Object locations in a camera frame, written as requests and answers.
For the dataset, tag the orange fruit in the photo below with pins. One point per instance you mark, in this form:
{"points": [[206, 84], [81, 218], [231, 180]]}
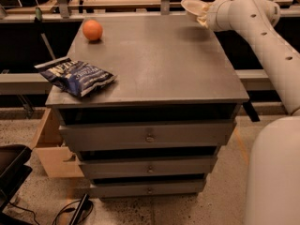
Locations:
{"points": [[92, 30]]}

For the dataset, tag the blue chip bag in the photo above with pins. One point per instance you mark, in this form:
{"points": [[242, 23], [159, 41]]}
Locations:
{"points": [[78, 78]]}

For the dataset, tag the bottom grey drawer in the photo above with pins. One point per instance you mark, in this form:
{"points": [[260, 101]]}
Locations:
{"points": [[147, 189]]}

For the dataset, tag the black bin on floor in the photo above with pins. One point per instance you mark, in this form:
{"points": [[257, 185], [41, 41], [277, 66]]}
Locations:
{"points": [[13, 170]]}

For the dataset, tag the top grey drawer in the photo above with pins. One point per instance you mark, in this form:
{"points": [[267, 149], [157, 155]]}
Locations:
{"points": [[141, 136]]}

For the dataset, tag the grey drawer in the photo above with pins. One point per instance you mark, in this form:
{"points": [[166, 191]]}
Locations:
{"points": [[141, 136], [102, 169], [147, 189]]}

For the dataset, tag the white paper bowl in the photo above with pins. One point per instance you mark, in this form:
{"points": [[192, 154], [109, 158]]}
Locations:
{"points": [[193, 8]]}

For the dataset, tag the wooden box on floor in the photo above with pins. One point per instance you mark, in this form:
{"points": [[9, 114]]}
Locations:
{"points": [[55, 157]]}

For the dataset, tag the middle grey drawer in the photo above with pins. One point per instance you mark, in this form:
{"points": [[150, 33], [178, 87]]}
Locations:
{"points": [[102, 169]]}

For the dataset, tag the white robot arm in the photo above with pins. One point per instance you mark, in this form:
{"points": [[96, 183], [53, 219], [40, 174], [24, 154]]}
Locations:
{"points": [[273, 179]]}

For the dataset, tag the grey drawer cabinet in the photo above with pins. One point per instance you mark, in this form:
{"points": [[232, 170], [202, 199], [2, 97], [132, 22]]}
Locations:
{"points": [[168, 71]]}

